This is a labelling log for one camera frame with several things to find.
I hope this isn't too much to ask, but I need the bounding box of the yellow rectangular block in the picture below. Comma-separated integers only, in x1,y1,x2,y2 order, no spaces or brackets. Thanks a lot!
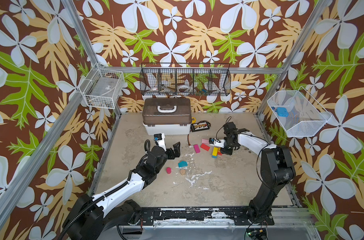
212,147,219,156

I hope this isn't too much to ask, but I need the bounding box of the magenta rectangular block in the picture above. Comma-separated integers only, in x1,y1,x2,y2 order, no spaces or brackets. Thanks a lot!
194,145,201,154

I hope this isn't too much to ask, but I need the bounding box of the red rectangular block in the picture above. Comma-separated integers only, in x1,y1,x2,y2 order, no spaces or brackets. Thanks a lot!
201,144,210,151

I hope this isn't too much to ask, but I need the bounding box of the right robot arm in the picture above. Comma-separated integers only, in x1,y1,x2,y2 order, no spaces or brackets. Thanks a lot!
219,122,296,224

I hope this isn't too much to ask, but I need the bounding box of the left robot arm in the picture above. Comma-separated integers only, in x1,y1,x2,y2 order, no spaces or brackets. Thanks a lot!
58,141,181,240

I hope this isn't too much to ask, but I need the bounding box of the teal arch block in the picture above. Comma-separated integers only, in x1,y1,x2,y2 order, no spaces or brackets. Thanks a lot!
178,161,188,168

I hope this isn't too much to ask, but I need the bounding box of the light pink block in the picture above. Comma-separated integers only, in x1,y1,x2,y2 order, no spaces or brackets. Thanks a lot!
202,139,210,145

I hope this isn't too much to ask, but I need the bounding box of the white box brown lid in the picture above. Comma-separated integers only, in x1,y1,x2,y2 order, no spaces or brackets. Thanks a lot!
142,98,192,135

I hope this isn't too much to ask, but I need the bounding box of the blue object in basket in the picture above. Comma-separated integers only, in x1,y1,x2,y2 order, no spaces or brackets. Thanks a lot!
275,107,289,118

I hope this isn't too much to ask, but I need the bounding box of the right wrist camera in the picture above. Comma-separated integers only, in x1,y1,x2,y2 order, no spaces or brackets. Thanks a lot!
209,138,226,148

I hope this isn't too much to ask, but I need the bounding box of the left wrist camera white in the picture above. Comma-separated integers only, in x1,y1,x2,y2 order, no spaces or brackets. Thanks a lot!
154,133,167,151

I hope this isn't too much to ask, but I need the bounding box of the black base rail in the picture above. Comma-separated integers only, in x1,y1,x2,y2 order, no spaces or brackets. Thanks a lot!
141,206,275,226

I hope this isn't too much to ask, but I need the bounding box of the white wire basket right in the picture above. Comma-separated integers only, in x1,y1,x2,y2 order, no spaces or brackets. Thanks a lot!
267,87,332,138

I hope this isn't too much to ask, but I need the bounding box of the white wire basket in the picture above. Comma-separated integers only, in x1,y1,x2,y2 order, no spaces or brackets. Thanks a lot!
80,68,125,109
267,87,332,138

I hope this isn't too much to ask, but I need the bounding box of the black wire basket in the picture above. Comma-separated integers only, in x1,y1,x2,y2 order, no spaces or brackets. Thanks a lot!
139,63,232,96

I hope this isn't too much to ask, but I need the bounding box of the white wire basket left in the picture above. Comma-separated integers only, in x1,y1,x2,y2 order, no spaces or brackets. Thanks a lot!
80,68,125,109

